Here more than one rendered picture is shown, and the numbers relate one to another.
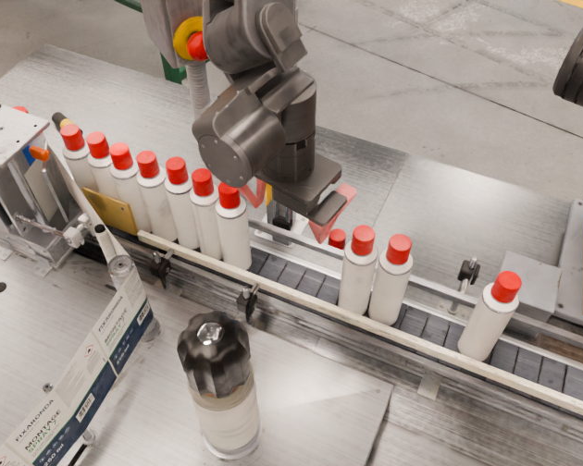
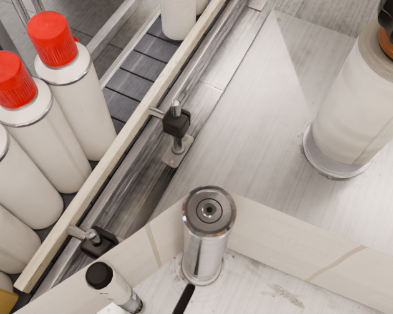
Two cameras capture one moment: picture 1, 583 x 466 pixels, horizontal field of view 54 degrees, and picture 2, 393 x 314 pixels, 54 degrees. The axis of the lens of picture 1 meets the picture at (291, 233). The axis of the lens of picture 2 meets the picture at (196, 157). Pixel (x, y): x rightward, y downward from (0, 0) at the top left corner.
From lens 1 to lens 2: 0.73 m
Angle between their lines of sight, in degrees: 46
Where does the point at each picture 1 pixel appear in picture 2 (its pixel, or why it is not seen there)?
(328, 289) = (155, 50)
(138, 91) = not seen: outside the picture
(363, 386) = (275, 30)
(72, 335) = not seen: outside the picture
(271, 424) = not seen: hidden behind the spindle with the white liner
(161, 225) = (22, 235)
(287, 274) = (126, 88)
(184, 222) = (39, 181)
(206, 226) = (68, 134)
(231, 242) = (103, 104)
